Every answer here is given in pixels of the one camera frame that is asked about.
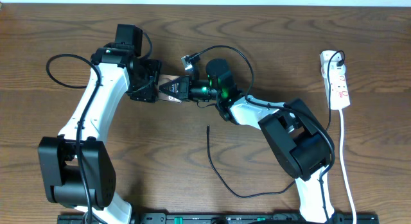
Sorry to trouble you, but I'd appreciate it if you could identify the white power strip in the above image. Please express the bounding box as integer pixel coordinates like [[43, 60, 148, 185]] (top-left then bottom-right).
[[320, 50, 351, 110]]

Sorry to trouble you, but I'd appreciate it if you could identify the black USB charging cable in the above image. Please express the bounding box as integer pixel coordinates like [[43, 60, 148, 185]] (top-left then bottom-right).
[[205, 50, 346, 199]]

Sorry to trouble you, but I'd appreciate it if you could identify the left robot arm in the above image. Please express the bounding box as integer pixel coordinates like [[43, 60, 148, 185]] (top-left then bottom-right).
[[38, 43, 162, 223]]

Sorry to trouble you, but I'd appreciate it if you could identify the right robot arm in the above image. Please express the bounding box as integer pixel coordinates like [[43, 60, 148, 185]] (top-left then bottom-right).
[[159, 56, 335, 223]]

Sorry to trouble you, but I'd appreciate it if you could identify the white power strip cord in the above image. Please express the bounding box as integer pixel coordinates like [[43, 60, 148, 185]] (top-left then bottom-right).
[[338, 108, 358, 224]]

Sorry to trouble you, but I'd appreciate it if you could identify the Galaxy S25 Ultra smartphone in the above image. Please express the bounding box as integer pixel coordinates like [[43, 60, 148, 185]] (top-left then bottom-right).
[[158, 74, 181, 103]]

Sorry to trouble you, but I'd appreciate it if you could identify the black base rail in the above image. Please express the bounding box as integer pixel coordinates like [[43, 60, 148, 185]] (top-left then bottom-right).
[[57, 212, 380, 224]]

